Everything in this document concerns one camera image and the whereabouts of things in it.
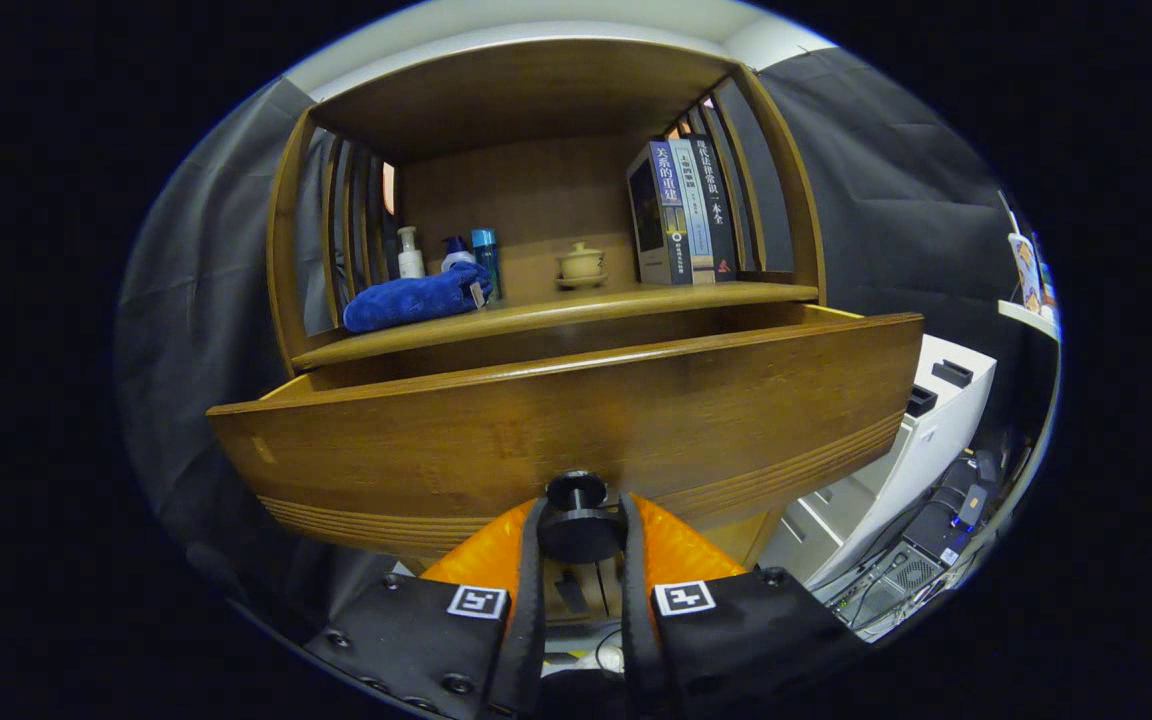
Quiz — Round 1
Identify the wooden cabinet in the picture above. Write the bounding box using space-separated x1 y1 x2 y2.
266 38 827 641

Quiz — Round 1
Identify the beige lidded teacup with saucer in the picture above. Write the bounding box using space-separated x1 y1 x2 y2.
554 241 609 291

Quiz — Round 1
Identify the wooden drawer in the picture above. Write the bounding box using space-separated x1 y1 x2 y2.
206 303 925 591

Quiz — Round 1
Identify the pale blue book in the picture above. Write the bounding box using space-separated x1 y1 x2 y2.
668 138 715 284

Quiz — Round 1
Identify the teal bottle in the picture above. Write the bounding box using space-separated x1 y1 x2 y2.
471 229 503 301

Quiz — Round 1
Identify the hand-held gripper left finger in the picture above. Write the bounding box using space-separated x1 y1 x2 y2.
301 497 549 720

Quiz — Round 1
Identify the wooden countertop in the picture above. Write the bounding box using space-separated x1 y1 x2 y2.
291 280 820 371

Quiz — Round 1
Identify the blue towel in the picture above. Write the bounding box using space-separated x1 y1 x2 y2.
342 261 493 334

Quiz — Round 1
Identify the black computer tower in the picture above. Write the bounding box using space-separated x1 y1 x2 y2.
826 452 1005 636

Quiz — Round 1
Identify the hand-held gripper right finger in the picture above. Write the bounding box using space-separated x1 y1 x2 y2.
619 492 872 720

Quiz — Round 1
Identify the black book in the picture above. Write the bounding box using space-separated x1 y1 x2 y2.
688 134 739 283

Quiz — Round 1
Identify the red label bottle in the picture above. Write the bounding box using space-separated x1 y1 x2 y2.
1031 232 1057 316

